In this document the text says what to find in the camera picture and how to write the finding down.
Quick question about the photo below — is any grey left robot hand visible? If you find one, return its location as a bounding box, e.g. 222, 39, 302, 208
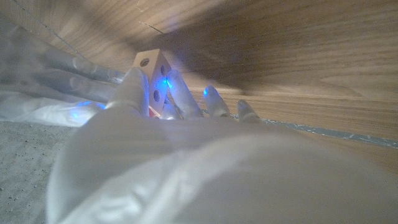
46, 67, 398, 224

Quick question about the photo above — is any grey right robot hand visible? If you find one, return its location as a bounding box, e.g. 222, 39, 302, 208
0, 15, 127, 128

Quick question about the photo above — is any wooden block with holes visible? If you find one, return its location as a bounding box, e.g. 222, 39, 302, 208
132, 49, 172, 118

